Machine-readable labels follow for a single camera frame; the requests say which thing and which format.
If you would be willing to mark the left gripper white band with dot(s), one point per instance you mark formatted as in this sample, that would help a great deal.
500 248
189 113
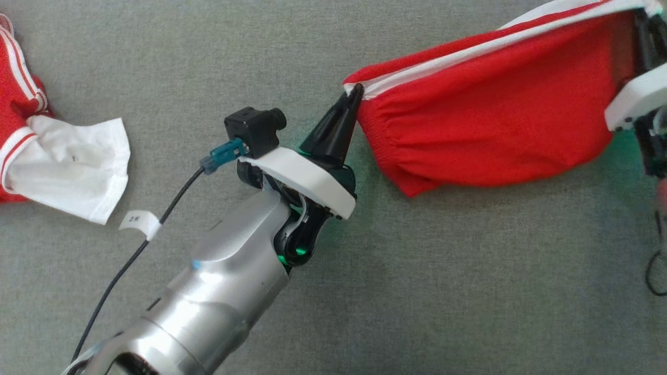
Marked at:
307 179

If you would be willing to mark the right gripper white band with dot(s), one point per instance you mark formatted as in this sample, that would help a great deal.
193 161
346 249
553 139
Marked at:
641 99

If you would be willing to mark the red shorts with white stripes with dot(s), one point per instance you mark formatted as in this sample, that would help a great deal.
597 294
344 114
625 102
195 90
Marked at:
495 120

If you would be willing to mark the red white basketball jersey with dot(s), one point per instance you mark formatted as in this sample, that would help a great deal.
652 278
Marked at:
68 161

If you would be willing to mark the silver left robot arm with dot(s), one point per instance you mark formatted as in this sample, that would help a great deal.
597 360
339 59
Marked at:
224 291

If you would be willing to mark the grey fabric sofa seat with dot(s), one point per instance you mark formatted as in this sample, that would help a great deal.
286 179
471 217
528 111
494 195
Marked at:
417 286

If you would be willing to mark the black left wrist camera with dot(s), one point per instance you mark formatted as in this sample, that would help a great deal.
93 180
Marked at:
252 130

